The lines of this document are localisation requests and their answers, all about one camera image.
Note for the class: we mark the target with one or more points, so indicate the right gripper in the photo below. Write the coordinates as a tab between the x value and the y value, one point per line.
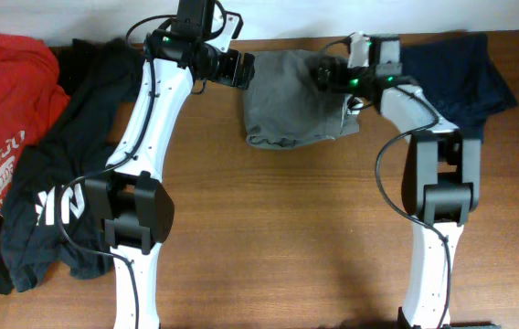
332	62

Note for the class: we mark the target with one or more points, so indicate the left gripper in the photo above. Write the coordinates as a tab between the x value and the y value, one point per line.
228	75

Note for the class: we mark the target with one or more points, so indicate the grey shorts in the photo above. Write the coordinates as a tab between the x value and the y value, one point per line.
283	109

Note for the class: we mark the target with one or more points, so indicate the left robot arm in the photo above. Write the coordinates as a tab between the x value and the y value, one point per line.
128	200

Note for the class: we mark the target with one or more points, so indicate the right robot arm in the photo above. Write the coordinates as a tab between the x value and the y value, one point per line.
441	181

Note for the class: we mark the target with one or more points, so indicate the navy blue folded garment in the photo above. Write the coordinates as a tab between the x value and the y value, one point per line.
459	79

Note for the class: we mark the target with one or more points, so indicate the red t-shirt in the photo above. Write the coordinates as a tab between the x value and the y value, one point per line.
31	100

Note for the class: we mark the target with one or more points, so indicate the black printed t-shirt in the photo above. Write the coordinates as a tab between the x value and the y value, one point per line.
45	217

